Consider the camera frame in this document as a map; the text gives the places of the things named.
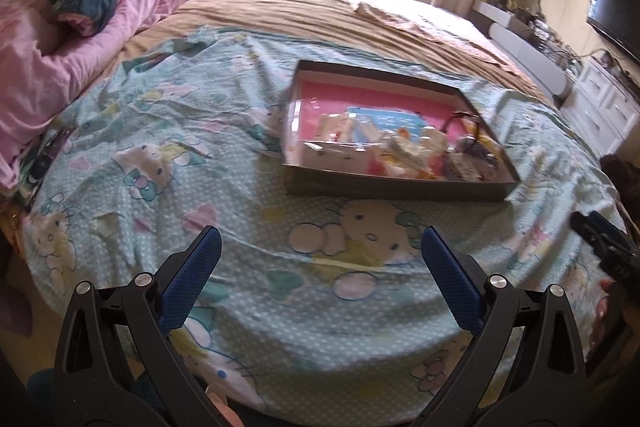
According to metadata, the white dresser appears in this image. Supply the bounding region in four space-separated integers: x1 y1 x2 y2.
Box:
561 58 640 166

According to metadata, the brown leather wristwatch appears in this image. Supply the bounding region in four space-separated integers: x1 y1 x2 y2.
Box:
439 109 483 140

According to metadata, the cream hair claw clip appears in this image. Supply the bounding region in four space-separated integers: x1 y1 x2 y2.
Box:
317 113 352 143

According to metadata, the clear pearl hair clip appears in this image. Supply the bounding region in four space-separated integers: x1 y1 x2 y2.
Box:
418 126 449 155

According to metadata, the wall mounted television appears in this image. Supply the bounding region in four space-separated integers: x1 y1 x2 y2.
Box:
586 0 640 64

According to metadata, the beige earring card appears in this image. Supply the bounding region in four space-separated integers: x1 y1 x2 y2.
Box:
299 141 372 173

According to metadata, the clear plastic packet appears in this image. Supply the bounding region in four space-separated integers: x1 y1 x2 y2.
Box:
338 113 383 145

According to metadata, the bag of yellow rings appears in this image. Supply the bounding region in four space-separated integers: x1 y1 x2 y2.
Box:
462 117 501 156

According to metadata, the shallow cardboard box tray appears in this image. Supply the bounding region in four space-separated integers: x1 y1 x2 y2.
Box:
281 61 521 202

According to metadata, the pink quilt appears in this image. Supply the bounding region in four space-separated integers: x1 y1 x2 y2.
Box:
1 0 189 195

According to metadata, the right hand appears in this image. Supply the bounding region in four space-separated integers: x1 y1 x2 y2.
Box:
589 280 625 350

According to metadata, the pink patterned blanket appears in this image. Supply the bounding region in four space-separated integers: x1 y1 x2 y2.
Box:
349 0 518 74

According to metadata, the blue box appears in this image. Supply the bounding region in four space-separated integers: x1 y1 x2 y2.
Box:
442 153 483 182

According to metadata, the bag with silver chain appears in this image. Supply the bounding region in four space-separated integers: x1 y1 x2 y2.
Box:
383 134 432 170

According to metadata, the Hello Kitty green bedsheet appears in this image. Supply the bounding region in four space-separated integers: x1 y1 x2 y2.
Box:
21 28 620 426

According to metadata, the tan bed blanket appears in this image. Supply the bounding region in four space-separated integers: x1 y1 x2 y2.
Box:
107 0 551 103

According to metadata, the bag of dark beads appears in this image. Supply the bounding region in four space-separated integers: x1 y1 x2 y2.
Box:
456 136 499 169

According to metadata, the grey white vanity desk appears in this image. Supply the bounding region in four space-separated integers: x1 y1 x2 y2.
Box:
468 0 572 106

